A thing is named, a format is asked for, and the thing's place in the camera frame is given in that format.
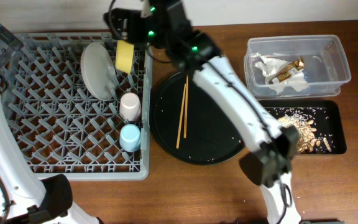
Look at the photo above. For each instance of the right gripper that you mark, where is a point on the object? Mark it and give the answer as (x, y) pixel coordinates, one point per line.
(125, 14)

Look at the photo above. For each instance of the yellow bowl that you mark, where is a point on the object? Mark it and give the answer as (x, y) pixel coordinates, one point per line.
(124, 56)

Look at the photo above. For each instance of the grey plate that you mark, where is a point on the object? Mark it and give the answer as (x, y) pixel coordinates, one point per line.
(97, 71)

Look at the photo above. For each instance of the wooden chopstick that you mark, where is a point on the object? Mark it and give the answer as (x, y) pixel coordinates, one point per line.
(181, 117)
(186, 108)

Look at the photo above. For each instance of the pink cup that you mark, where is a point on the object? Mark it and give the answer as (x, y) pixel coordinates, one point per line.
(130, 107)

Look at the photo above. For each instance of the blue cup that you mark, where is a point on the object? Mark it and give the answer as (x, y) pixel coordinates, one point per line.
(129, 138)

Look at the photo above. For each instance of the gold snack wrapper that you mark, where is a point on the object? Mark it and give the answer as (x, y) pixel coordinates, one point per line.
(289, 70)

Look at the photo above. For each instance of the white napkin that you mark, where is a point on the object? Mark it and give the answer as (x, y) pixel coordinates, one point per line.
(271, 66)

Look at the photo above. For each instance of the food scraps and rice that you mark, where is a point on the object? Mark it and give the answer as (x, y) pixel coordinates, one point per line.
(309, 122)

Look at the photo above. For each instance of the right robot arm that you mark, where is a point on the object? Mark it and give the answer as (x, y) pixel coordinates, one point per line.
(272, 146)

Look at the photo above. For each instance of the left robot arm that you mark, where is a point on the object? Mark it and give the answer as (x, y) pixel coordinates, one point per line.
(23, 197)

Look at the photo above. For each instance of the grey dishwasher rack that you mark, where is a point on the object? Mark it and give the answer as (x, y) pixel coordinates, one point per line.
(58, 125)

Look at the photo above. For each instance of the round black tray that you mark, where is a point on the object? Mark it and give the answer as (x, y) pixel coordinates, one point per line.
(210, 136)

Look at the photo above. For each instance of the clear plastic bin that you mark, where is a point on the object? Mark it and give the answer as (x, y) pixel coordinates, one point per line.
(326, 66)

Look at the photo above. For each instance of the black rectangular bin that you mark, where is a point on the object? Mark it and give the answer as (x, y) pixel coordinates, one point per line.
(334, 124)

